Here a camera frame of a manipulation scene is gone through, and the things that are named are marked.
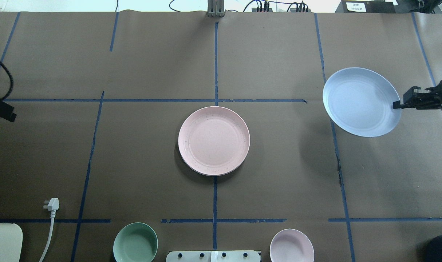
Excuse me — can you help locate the dark blue saucepan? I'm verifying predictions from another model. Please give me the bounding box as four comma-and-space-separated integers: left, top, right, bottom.
423, 235, 442, 262

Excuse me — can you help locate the black box with label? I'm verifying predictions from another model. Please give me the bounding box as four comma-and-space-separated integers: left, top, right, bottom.
335, 0, 396, 13

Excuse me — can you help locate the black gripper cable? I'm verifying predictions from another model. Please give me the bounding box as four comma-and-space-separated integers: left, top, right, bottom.
0, 53, 15, 100

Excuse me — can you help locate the aluminium frame post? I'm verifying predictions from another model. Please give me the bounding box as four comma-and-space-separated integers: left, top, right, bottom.
206, 0, 225, 17

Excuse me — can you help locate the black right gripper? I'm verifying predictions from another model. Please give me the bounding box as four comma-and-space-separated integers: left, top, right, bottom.
392, 80, 442, 110

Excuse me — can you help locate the green bowl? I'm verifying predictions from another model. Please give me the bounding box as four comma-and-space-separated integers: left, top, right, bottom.
113, 222, 158, 262

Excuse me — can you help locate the pink bowl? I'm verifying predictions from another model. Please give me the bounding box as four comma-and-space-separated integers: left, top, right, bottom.
269, 229, 315, 262

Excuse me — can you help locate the pink plate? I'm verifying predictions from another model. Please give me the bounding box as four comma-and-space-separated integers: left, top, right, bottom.
177, 106, 250, 177

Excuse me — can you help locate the blue plate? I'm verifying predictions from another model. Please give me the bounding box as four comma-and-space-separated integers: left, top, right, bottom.
322, 67, 402, 137

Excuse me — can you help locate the white power cord with plug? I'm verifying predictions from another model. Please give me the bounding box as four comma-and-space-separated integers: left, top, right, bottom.
38, 198, 60, 262

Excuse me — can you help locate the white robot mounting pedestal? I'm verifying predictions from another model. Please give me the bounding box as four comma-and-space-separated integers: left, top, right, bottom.
166, 250, 262, 262

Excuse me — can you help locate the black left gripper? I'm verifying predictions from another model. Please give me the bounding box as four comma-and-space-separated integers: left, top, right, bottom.
0, 100, 17, 122

